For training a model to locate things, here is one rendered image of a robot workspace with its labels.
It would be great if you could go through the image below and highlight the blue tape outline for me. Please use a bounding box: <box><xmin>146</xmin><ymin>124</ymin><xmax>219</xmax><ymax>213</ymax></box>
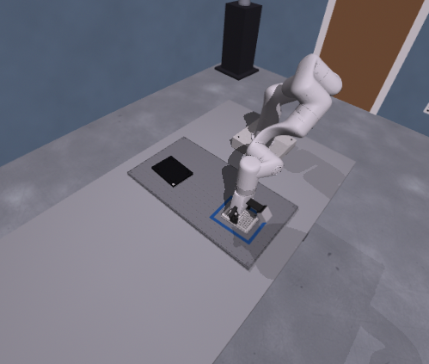
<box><xmin>210</xmin><ymin>196</ymin><xmax>266</xmax><ymax>244</ymax></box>

